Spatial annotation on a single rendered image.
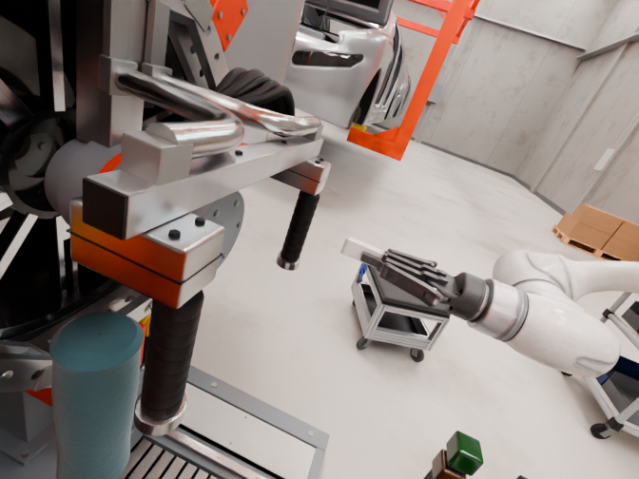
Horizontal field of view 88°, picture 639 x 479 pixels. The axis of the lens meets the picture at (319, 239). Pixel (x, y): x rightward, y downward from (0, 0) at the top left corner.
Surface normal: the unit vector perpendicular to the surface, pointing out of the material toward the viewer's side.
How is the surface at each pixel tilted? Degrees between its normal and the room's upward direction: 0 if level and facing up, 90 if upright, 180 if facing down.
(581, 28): 90
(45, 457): 0
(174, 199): 90
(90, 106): 90
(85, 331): 0
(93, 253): 90
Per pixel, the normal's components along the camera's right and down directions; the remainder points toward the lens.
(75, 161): 0.00, -0.30
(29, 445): 0.31, -0.85
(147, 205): 0.91, 0.39
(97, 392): 0.47, 0.49
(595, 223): -0.34, 0.32
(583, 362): -0.14, 0.47
